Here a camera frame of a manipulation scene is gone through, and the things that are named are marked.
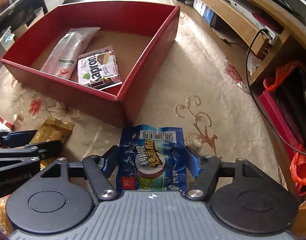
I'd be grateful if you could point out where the blue snack packet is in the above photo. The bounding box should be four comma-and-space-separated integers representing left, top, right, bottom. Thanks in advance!
116, 124, 188, 193

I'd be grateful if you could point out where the silver media player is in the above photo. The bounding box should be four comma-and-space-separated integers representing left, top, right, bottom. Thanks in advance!
210, 0, 280, 46

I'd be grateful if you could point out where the wooden media cabinet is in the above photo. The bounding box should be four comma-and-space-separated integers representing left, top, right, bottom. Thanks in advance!
153, 0, 306, 90

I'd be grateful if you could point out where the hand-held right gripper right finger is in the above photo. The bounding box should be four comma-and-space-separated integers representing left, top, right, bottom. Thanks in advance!
184, 146, 267, 202

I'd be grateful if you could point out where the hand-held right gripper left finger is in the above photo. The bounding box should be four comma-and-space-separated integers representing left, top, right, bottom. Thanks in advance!
40, 145, 120, 201

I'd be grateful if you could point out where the magenta flat box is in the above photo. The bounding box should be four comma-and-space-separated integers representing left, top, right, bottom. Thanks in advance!
258, 89, 306, 158

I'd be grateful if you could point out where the red cloth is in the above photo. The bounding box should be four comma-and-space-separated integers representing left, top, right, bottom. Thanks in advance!
252, 12, 281, 31

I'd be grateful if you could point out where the orange snack bag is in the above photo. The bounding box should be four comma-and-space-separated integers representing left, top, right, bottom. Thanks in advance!
0, 197, 14, 233

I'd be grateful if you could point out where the red white snack packet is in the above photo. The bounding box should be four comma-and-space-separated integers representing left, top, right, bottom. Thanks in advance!
0, 116, 14, 131

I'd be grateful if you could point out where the gold snack packet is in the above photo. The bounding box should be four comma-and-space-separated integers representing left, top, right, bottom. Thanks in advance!
30, 117, 75, 161

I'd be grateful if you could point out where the black cable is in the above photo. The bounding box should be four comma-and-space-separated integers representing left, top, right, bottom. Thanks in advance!
245, 28, 306, 156

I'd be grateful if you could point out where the red cardboard box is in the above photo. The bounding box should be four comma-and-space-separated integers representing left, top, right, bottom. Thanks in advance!
0, 1, 181, 127

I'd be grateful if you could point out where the blue white carton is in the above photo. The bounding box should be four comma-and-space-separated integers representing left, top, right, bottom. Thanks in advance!
193, 0, 216, 26

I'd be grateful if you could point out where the black box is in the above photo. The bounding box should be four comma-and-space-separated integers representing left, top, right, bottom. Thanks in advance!
280, 74, 306, 153

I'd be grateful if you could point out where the orange plastic bag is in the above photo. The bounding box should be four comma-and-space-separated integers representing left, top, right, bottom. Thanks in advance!
263, 61, 306, 93
290, 149, 306, 196

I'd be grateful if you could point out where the white wafer packet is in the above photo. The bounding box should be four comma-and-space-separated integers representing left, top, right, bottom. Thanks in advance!
77, 45, 123, 91

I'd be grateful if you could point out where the floral beige tablecloth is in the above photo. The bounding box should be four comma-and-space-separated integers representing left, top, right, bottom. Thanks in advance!
0, 11, 289, 233

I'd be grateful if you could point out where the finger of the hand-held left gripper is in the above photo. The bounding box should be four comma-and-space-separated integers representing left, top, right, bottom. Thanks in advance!
0, 128, 39, 148
0, 140, 64, 173

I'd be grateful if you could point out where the long white snack packet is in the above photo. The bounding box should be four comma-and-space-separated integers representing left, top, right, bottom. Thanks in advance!
40, 27, 101, 79

